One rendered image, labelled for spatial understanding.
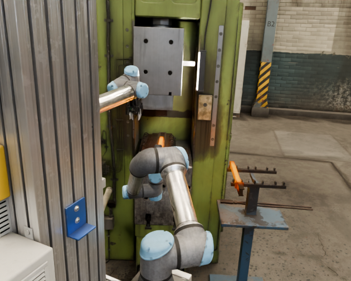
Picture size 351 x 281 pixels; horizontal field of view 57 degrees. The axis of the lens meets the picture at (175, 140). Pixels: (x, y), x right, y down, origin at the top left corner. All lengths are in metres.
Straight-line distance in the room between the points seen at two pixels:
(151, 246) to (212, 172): 1.29
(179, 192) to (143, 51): 1.00
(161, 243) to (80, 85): 0.59
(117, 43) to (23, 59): 1.46
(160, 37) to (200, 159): 0.88
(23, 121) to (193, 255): 0.72
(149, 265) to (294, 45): 7.24
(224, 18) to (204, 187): 1.17
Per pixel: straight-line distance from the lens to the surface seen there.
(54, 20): 0.80
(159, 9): 2.14
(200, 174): 2.34
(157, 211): 2.24
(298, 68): 8.09
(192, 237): 1.19
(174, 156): 1.39
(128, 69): 1.69
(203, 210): 2.48
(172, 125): 2.56
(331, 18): 8.18
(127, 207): 2.48
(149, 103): 2.04
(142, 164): 1.38
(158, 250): 1.13
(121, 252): 2.72
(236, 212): 2.11
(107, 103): 1.42
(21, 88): 0.75
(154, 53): 2.00
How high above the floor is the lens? 1.72
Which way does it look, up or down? 18 degrees down
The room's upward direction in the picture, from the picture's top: 2 degrees clockwise
